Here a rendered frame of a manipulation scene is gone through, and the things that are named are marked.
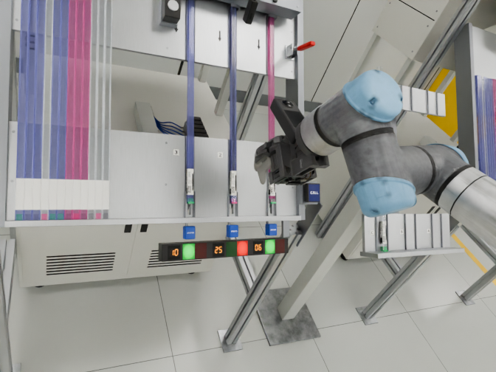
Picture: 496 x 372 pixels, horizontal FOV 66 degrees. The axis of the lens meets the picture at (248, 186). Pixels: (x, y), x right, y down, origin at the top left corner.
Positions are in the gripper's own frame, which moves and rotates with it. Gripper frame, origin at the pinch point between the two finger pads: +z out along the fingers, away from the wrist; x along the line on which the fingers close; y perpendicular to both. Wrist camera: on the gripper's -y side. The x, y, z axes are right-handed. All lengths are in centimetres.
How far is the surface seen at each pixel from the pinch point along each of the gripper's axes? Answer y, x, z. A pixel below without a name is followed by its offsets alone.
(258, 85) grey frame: -42, 22, 32
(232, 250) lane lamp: 15.3, 0.6, 19.6
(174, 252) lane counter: 14.8, -14.1, 19.5
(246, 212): 6.4, 4.1, 16.3
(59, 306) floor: 23, -37, 91
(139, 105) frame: -39, -14, 50
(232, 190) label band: 1.6, -0.3, 13.9
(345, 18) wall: -165, 156, 108
